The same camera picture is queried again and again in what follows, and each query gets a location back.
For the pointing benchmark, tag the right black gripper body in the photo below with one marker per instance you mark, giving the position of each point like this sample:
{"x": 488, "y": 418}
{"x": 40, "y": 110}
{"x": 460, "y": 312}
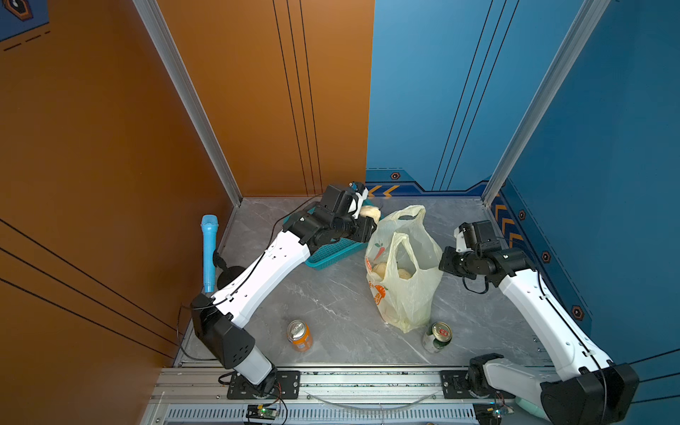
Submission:
{"x": 459, "y": 263}

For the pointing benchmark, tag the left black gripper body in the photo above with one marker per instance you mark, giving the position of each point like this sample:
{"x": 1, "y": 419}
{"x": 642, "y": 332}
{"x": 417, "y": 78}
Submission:
{"x": 356, "y": 228}

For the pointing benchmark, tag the cream plastic bag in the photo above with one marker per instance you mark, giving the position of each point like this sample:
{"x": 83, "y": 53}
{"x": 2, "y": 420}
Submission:
{"x": 402, "y": 263}

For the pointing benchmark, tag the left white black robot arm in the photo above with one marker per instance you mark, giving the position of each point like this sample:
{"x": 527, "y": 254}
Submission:
{"x": 219, "y": 319}

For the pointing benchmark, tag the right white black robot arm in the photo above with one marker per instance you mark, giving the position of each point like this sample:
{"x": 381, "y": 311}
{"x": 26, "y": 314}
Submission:
{"x": 586, "y": 386}

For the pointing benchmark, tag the teal plastic basket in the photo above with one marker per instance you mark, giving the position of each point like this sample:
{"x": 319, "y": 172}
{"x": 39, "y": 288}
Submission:
{"x": 334, "y": 247}

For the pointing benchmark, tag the green beer can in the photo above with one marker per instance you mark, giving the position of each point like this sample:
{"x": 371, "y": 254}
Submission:
{"x": 437, "y": 337}

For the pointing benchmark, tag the black round microphone stand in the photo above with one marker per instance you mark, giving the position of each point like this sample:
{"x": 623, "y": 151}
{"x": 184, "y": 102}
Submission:
{"x": 227, "y": 273}

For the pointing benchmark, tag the orange soda can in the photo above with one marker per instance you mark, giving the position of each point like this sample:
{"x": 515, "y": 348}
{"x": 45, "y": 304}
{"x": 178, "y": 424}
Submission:
{"x": 299, "y": 334}

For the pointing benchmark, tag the light blue microphone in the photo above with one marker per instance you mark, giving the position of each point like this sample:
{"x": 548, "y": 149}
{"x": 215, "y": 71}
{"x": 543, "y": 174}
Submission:
{"x": 209, "y": 227}

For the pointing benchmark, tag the right small circuit board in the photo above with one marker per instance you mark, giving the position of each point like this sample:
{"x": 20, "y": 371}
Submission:
{"x": 491, "y": 414}

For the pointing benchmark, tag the small green circuit board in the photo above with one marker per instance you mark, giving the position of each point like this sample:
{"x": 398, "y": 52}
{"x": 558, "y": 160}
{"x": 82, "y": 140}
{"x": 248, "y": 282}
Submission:
{"x": 261, "y": 414}

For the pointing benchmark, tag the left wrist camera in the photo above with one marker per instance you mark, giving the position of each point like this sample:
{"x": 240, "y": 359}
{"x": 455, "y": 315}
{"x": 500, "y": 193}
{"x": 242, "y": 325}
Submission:
{"x": 359, "y": 195}

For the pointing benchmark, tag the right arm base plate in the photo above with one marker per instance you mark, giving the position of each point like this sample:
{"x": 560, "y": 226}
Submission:
{"x": 469, "y": 383}

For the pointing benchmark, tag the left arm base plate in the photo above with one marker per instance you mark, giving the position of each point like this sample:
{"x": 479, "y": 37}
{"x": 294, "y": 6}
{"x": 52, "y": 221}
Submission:
{"x": 283, "y": 384}

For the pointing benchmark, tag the aluminium front rail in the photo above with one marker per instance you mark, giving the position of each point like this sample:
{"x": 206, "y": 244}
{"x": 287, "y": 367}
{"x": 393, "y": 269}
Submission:
{"x": 355, "y": 394}

